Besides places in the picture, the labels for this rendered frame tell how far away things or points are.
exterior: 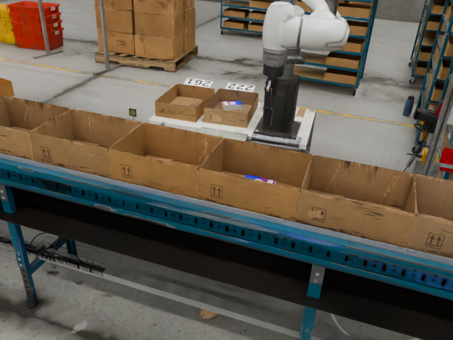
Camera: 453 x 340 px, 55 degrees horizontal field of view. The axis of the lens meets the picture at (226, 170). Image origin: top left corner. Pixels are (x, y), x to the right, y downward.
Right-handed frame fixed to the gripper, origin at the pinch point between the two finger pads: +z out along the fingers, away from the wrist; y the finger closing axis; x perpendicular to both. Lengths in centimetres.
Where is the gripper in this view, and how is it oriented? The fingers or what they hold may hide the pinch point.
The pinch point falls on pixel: (267, 116)
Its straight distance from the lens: 169.4
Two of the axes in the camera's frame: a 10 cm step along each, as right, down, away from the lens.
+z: -0.6, 8.8, 4.8
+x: 9.5, 2.0, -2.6
